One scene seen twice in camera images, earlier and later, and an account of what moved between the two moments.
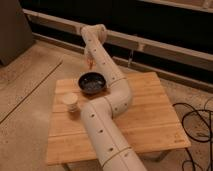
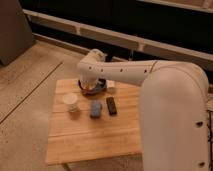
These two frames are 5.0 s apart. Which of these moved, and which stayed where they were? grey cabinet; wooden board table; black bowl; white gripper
Moved: white gripper
Stayed: grey cabinet; wooden board table; black bowl
